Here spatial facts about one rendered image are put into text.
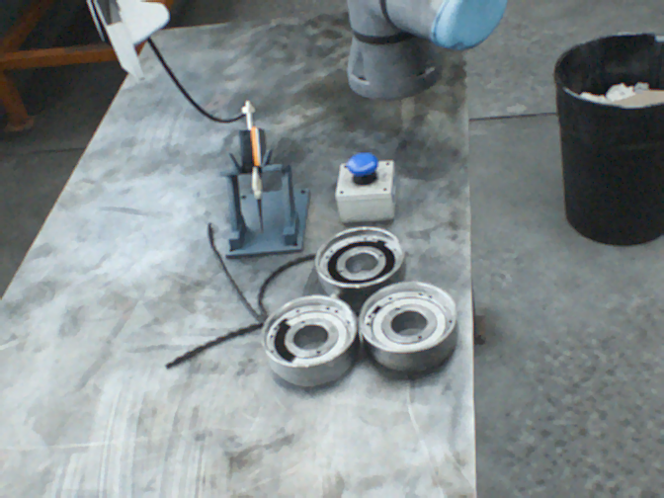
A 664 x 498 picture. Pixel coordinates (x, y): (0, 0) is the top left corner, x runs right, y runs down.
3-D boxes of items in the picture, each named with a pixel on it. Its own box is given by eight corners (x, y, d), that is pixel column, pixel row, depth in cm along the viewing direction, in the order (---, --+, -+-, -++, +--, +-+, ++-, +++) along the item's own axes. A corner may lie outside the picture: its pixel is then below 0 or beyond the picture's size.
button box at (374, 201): (394, 220, 112) (390, 190, 109) (341, 223, 113) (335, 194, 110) (397, 183, 118) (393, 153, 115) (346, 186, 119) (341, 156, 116)
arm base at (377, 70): (353, 55, 148) (344, 1, 141) (443, 47, 145) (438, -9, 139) (344, 103, 136) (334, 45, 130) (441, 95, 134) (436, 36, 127)
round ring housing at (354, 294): (356, 242, 110) (351, 216, 107) (425, 269, 104) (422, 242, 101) (303, 292, 104) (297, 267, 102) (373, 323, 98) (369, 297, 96)
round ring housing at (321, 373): (380, 343, 96) (376, 316, 93) (320, 406, 90) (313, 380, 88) (310, 308, 102) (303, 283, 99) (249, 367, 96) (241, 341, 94)
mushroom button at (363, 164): (380, 199, 112) (375, 167, 109) (350, 201, 113) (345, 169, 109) (382, 180, 115) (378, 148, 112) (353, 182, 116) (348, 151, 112)
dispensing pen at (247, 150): (247, 235, 109) (233, 101, 108) (255, 232, 113) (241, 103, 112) (264, 233, 109) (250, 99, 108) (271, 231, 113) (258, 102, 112)
